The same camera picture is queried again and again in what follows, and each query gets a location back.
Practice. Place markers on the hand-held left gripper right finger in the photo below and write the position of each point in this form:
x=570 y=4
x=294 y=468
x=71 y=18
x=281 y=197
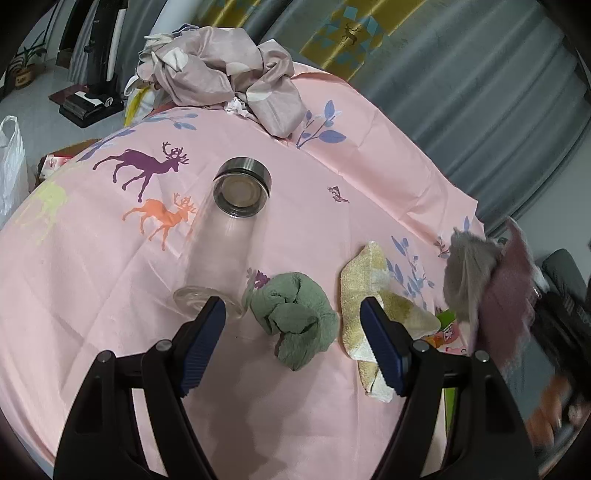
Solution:
x=383 y=346

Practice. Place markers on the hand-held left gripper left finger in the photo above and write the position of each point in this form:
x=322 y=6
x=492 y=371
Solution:
x=203 y=346

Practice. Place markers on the purple cloth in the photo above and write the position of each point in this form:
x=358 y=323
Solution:
x=508 y=314

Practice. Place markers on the green towel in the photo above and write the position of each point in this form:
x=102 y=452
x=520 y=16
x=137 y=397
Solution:
x=295 y=318

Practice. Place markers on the person's right hand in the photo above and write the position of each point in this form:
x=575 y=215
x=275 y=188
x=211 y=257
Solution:
x=545 y=415

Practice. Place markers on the grey sofa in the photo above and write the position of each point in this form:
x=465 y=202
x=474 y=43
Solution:
x=563 y=272

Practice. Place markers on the yellow towel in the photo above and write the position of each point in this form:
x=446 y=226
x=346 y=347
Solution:
x=364 y=281

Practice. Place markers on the pink printed tablecloth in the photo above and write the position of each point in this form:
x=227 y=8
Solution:
x=138 y=277

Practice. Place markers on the glass bottle with steel lid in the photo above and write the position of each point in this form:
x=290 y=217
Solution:
x=240 y=194

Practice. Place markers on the red box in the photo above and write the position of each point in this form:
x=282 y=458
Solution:
x=55 y=164

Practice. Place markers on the white and yellow cloth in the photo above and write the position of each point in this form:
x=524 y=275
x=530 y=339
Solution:
x=141 y=101

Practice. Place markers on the white plastic bag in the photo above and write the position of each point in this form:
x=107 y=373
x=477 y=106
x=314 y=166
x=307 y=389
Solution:
x=11 y=170

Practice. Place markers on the crumpled pinkish grey cloth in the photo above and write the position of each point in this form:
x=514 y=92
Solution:
x=221 y=69

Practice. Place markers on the yellow patterned curtain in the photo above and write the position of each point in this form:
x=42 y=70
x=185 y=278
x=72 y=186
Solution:
x=351 y=32

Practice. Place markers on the black vacuum cleaner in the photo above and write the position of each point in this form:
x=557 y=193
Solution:
x=99 y=46

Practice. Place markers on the potted plant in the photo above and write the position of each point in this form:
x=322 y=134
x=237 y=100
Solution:
x=25 y=69

